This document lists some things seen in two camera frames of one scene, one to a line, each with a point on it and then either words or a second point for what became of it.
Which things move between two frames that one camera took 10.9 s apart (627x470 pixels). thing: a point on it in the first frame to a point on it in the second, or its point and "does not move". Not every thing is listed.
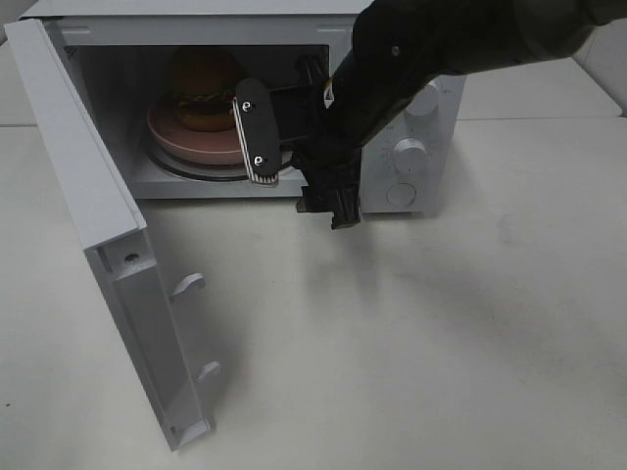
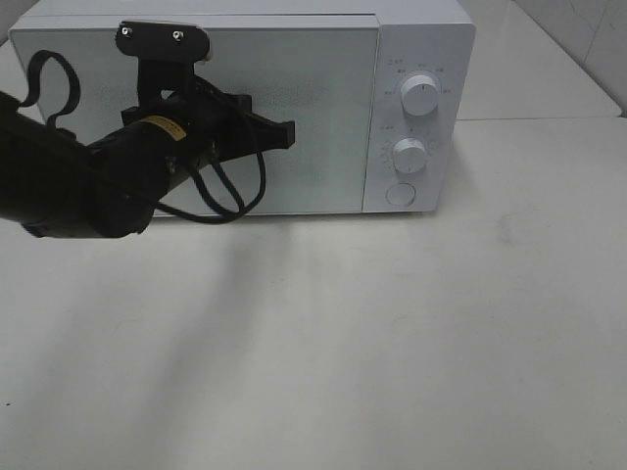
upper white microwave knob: x=425 y=102 does not move
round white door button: x=401 y=194 does not move
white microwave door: x=116 y=241 to x=323 y=78
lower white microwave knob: x=409 y=155 does not move
